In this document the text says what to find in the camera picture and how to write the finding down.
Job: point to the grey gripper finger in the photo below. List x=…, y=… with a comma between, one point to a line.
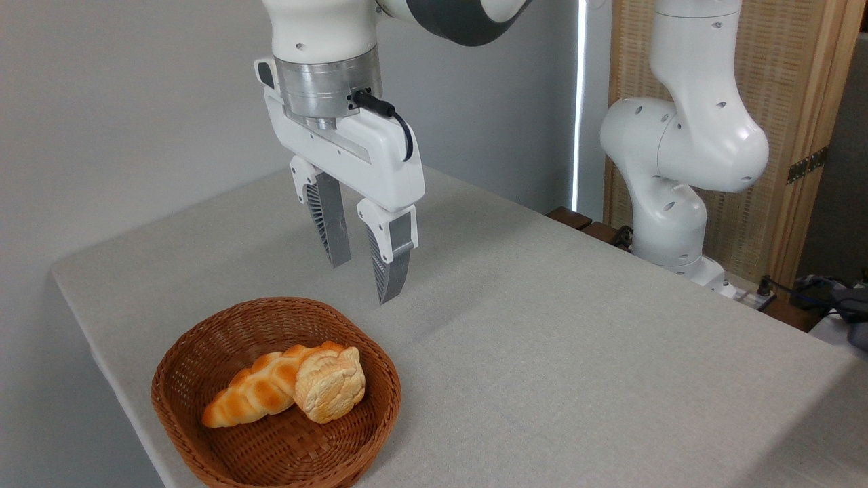
x=329, y=217
x=390, y=264

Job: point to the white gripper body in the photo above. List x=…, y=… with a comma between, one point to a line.
x=352, y=156

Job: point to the round pale bread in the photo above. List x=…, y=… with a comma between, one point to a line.
x=329, y=386

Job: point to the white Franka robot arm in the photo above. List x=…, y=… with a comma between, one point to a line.
x=705, y=135

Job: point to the long braided bread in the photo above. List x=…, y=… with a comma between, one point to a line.
x=251, y=396

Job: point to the grey tablecloth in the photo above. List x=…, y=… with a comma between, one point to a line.
x=542, y=373

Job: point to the brown wicker basket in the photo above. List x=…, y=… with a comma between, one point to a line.
x=271, y=454

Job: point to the bright vertical light strip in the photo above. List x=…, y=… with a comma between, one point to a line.
x=578, y=102

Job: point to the metal screen hinge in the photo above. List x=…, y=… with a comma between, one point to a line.
x=807, y=165

